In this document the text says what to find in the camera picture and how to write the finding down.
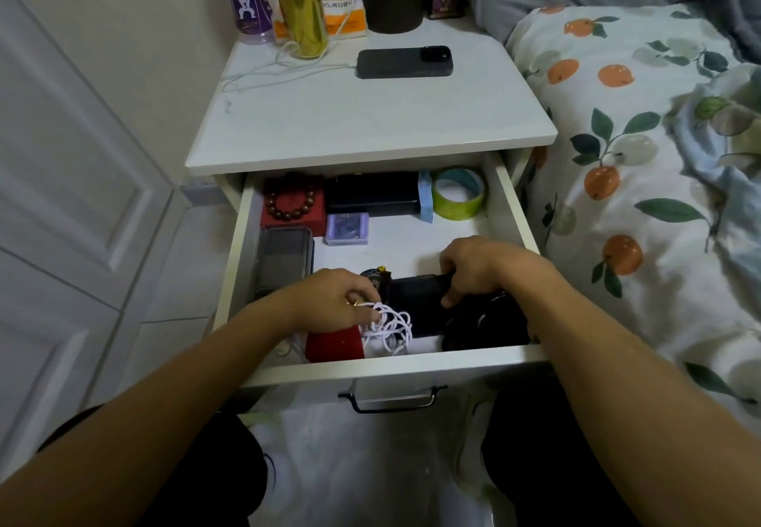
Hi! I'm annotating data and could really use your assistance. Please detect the person's right hand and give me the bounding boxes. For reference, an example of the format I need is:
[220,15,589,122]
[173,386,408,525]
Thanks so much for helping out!
[438,236,554,309]

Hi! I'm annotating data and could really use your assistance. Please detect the person's left hand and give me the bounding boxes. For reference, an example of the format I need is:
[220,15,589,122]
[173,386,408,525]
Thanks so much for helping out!
[279,268,383,335]

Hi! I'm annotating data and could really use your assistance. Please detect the black wallet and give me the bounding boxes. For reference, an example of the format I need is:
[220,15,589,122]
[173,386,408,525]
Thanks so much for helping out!
[388,274,455,338]

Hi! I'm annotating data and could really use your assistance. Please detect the person's left forearm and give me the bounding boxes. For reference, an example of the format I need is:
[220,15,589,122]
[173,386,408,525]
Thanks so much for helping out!
[0,291,301,527]

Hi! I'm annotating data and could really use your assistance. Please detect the person's right forearm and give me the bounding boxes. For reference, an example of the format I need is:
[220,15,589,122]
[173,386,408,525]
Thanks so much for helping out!
[505,259,761,527]

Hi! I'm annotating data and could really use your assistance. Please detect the small black and yellow item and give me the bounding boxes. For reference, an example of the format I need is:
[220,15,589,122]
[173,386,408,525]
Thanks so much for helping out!
[359,265,393,307]

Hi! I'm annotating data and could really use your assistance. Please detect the black round pouch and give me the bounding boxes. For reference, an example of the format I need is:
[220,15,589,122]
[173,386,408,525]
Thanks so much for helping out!
[441,290,531,353]

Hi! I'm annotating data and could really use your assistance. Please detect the red pouch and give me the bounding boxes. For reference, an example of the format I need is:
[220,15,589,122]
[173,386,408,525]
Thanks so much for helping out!
[305,326,365,364]

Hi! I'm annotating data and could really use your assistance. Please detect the white drawer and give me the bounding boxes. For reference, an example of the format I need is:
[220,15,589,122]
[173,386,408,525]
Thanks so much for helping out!
[212,152,549,416]

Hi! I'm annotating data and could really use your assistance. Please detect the small purple case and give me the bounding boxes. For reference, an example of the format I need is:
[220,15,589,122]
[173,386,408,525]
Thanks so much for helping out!
[324,213,371,247]

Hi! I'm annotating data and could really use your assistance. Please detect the dark clear phone case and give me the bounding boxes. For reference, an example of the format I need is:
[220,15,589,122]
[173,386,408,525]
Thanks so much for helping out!
[254,226,315,301]

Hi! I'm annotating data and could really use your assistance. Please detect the red jewellery box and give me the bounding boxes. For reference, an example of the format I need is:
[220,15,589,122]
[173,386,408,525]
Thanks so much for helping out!
[260,173,328,238]

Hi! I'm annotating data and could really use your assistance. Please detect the green tape roll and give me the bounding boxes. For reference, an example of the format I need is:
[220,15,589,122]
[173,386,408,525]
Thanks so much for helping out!
[431,167,488,222]

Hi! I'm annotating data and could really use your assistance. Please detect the blue tape roll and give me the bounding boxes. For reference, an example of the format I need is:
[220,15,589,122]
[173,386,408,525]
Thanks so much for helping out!
[417,169,435,224]

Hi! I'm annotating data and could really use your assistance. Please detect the black rectangular box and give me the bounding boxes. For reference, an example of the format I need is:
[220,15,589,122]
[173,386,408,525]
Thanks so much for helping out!
[324,171,422,217]

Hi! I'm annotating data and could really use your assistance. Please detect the white nightstand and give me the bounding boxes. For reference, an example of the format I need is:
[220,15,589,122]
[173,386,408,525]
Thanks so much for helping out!
[185,9,559,215]

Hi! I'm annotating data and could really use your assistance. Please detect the orange fruit print duvet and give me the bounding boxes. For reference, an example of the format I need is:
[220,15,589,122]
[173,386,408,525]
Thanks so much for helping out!
[505,2,761,422]

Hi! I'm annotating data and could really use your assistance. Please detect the person's black trousers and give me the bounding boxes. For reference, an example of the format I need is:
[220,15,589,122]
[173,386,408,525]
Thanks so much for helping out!
[36,375,646,527]

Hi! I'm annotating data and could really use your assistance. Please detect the black smartphone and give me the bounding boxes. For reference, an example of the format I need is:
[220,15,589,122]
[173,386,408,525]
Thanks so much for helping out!
[356,45,454,80]

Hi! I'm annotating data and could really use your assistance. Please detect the white and orange packet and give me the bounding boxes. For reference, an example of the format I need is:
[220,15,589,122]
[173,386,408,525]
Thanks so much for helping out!
[272,0,367,42]

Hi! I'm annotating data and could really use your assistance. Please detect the gold drink can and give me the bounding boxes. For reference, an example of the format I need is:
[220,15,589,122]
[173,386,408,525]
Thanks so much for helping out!
[274,0,329,60]

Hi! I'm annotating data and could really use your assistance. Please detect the dark round lidded jar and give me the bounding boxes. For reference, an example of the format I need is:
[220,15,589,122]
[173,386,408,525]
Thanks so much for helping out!
[361,0,426,35]

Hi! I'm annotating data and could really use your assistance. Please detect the light blue blanket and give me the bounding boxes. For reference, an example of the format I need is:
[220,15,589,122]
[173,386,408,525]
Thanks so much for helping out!
[671,63,761,260]

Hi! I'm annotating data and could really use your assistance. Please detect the white panelled door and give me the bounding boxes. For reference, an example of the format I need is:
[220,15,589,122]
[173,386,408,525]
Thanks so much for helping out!
[0,0,192,481]

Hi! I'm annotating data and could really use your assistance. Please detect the black drawer handle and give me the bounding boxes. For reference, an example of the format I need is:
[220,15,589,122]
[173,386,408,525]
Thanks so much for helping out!
[338,383,448,415]

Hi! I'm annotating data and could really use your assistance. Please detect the brown bead bracelet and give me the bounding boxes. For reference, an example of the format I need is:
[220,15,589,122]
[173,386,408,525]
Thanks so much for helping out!
[264,184,317,223]

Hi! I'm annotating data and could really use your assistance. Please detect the white charging cable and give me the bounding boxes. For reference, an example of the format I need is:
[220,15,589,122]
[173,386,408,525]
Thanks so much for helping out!
[221,0,369,93]

